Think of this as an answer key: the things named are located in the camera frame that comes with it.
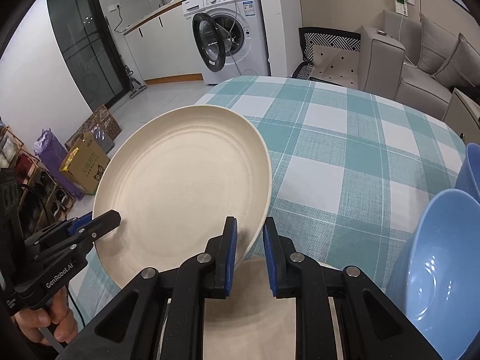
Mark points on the grey sofa cushion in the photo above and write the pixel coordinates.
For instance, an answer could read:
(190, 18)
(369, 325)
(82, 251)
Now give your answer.
(461, 63)
(435, 45)

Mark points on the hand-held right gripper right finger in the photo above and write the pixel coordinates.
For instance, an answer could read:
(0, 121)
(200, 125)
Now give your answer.
(270, 262)

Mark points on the grey sofa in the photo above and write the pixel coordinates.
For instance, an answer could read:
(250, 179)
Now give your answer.
(382, 60)

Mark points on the brown patterned board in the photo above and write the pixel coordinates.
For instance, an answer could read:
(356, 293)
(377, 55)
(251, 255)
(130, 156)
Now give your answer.
(101, 120)

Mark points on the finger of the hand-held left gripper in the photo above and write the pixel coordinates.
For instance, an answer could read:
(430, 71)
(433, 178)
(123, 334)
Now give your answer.
(108, 220)
(80, 223)

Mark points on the cardboard box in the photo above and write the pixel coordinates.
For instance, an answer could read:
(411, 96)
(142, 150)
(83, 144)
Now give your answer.
(86, 168)

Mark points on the beige seat cushion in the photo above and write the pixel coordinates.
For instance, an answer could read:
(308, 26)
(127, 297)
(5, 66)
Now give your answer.
(337, 67)

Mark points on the beige side cabinet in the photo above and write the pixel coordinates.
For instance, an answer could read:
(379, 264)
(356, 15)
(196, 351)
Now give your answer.
(461, 112)

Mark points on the white kitchen counter cabinets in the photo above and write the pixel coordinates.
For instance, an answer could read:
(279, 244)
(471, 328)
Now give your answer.
(165, 52)

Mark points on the white washing machine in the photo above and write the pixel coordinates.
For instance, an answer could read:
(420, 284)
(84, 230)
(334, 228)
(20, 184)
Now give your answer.
(247, 26)

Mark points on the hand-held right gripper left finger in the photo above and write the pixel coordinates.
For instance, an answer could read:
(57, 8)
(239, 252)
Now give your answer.
(229, 255)

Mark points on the dark glass door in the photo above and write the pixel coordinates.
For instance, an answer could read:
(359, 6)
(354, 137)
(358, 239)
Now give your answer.
(82, 45)

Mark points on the purple plastic bag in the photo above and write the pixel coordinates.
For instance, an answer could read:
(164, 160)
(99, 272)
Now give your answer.
(48, 150)

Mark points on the wooden shoe rack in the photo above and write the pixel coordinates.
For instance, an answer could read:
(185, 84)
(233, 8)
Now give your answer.
(37, 191)

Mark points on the patterned black white cushion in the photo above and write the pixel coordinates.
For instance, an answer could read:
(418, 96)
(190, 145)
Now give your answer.
(330, 41)

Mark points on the white wall socket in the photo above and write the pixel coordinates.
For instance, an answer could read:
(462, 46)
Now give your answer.
(115, 8)

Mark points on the stick vacuum cleaner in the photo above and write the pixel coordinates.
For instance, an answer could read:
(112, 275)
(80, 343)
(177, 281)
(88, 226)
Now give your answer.
(137, 90)

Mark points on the blue bowl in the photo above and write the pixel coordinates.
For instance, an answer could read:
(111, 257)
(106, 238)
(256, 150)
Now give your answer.
(470, 168)
(442, 255)

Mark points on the person's left hand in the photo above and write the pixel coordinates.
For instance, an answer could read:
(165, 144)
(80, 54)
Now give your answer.
(63, 318)

